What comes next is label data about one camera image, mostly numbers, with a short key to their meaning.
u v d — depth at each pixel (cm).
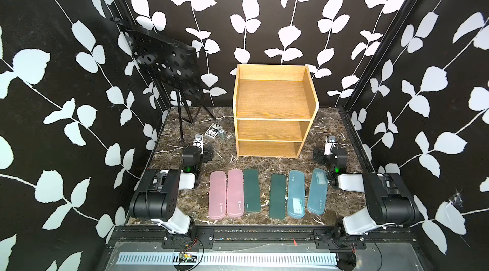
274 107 78
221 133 104
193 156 71
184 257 70
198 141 80
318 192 86
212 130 107
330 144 81
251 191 87
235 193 86
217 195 84
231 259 70
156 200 46
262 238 76
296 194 87
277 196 84
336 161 72
